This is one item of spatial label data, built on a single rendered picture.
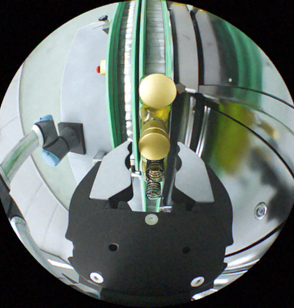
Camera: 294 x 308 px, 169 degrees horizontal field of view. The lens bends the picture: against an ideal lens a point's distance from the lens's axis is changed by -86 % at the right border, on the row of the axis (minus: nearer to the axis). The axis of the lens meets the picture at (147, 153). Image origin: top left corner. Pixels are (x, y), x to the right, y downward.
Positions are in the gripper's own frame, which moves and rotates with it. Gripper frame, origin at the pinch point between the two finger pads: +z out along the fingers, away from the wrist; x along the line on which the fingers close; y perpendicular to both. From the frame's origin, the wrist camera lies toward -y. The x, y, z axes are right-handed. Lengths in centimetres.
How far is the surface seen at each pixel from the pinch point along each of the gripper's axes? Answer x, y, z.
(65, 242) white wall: -343, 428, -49
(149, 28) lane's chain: -1.6, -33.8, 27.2
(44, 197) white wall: -362, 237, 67
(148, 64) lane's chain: -2.2, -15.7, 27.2
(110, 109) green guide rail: -12.5, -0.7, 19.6
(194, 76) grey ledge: 13.5, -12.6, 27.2
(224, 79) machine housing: 16.3, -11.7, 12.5
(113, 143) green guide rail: -12.6, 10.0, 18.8
